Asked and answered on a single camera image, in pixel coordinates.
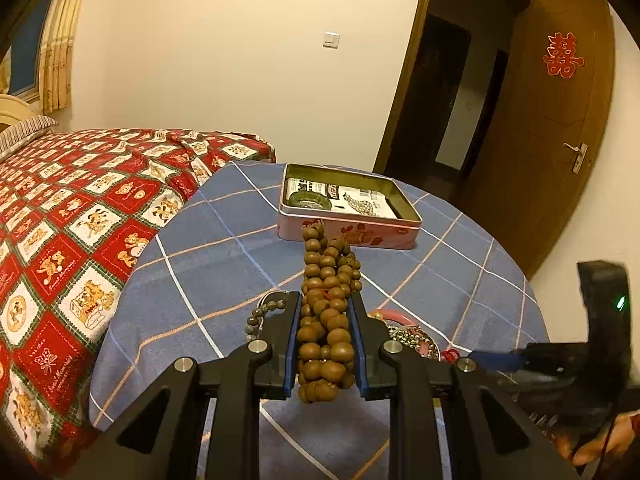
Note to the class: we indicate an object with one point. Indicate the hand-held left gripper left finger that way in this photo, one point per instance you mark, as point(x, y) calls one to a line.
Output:
point(292, 340)

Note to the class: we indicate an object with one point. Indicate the brown wooden door frame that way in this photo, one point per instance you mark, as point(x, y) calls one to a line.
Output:
point(405, 85)

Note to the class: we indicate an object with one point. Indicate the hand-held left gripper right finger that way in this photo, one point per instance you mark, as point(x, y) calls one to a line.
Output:
point(360, 345)

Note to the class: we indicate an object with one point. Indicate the pink metal tin box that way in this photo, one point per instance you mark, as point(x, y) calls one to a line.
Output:
point(325, 230)

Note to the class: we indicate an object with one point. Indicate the red paper door decoration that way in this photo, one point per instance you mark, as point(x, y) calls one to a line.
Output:
point(562, 55)

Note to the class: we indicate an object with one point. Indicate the white wall switch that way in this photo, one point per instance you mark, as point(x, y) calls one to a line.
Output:
point(331, 40)

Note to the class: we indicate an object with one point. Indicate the brown wooden door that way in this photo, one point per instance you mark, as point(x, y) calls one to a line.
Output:
point(525, 160)

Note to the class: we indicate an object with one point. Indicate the person's right hand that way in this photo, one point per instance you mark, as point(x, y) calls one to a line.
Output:
point(625, 435)

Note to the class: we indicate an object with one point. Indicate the pink bangle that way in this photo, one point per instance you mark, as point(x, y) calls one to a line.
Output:
point(395, 316)

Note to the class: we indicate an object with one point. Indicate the printed paper sheet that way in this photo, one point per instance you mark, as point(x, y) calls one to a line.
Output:
point(365, 192)

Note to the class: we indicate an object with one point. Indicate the yellow patterned curtain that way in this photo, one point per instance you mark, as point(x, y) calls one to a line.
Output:
point(60, 60)

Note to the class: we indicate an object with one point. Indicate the cream bed headboard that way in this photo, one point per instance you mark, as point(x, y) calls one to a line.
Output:
point(10, 107)

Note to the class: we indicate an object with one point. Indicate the red printed bed blanket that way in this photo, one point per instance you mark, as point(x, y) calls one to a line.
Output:
point(75, 235)

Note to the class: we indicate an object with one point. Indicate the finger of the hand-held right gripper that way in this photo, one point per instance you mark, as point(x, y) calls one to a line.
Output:
point(500, 357)

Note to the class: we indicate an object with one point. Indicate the window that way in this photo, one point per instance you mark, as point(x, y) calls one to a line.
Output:
point(30, 50)

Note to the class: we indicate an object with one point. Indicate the striped pillow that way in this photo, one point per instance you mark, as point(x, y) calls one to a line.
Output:
point(25, 130)

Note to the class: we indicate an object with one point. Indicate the green jade bangle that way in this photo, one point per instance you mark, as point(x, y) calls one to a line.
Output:
point(300, 200)

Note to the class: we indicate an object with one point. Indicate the blue checked tablecloth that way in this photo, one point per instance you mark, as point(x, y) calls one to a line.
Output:
point(200, 260)

